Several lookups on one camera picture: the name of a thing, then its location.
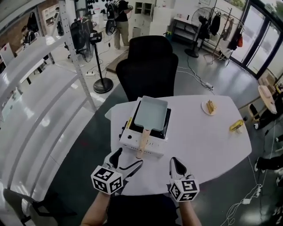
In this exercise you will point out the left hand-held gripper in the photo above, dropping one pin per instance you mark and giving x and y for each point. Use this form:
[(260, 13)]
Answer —
[(104, 179)]

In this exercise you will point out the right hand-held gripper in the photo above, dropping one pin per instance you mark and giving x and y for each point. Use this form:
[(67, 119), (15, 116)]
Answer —
[(184, 189)]

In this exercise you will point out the white portable stove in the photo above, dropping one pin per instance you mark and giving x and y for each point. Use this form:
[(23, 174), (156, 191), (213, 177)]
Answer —
[(132, 138)]

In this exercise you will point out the pale blue rectangular frying pan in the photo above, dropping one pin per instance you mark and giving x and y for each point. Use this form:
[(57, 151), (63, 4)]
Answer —
[(151, 114)]

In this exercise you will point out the person's left forearm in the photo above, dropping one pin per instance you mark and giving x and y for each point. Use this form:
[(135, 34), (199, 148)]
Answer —
[(97, 209)]

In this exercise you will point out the person's right forearm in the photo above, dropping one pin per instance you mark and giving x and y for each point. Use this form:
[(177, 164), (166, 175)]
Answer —
[(186, 213)]

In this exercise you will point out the person's dark clothing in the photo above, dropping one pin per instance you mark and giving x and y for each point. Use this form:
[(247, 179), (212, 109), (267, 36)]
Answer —
[(143, 210)]

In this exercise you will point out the small white plate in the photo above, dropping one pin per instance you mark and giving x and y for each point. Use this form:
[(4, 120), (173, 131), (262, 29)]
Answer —
[(204, 108)]

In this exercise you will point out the yellow toast sticks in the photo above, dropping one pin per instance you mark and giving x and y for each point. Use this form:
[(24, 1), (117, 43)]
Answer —
[(211, 107)]

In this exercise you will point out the yellow packet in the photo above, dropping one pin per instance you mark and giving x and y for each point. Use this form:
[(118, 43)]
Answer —
[(236, 125)]

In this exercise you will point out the white power strip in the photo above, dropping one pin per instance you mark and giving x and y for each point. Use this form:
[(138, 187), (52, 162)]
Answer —
[(252, 194), (90, 73), (209, 85)]

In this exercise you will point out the black office chair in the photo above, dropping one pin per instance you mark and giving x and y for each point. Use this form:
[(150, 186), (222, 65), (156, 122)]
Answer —
[(147, 68)]

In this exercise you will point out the black and grey chair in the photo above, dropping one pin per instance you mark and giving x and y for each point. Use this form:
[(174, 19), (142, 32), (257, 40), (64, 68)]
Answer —
[(33, 209)]

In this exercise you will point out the white metal shelving rack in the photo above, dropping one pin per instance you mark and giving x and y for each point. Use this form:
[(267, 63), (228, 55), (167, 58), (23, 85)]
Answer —
[(44, 88)]

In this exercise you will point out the round wooden stool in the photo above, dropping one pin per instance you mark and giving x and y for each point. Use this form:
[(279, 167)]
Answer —
[(264, 97)]

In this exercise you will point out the white side table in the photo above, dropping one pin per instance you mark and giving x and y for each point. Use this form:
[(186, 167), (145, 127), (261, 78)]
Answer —
[(183, 28)]

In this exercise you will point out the wooden coat rack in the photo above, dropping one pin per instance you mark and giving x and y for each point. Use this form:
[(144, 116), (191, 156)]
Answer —
[(225, 33)]

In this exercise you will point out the black standing fan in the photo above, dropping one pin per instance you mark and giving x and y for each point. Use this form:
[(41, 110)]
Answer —
[(196, 24)]

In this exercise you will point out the white cabinet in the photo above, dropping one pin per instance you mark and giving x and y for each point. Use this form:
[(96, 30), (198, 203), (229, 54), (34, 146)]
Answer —
[(152, 19)]

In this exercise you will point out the black jacket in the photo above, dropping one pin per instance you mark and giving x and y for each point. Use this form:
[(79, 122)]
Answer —
[(215, 24)]

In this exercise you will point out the glass sliding door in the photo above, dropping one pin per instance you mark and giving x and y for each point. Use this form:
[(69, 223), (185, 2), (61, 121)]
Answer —
[(261, 37)]

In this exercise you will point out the black pedestal fan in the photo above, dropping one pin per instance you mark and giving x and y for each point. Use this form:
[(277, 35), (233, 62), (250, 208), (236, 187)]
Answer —
[(97, 55)]

